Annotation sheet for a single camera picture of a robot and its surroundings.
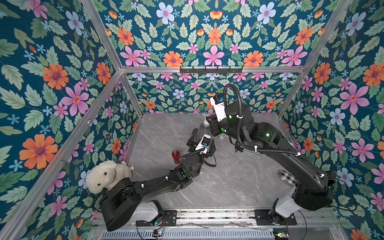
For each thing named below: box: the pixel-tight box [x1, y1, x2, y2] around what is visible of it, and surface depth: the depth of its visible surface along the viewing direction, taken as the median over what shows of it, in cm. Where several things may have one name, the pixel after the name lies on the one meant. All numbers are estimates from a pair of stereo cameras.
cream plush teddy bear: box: [86, 160, 132, 194], surface depth 74 cm
